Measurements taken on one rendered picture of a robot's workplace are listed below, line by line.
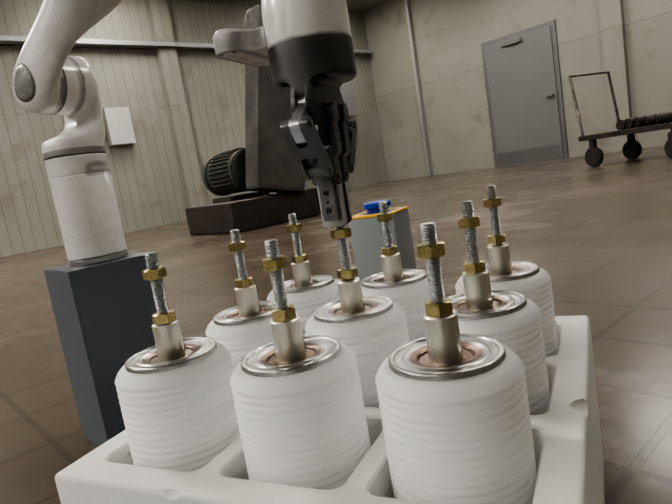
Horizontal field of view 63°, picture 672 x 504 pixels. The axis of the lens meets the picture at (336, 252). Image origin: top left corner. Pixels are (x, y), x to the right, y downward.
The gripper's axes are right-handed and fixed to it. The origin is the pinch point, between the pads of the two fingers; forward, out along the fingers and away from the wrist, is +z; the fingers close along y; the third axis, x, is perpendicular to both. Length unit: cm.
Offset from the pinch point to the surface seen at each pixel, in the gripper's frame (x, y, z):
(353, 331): -1.5, -4.4, 10.7
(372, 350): -2.8, -4.0, 12.6
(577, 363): -19.1, 3.5, 17.1
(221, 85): 470, 777, -173
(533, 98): -11, 947, -69
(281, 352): 1.0, -12.9, 9.3
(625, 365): -27, 47, 35
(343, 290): 0.1, -1.1, 7.8
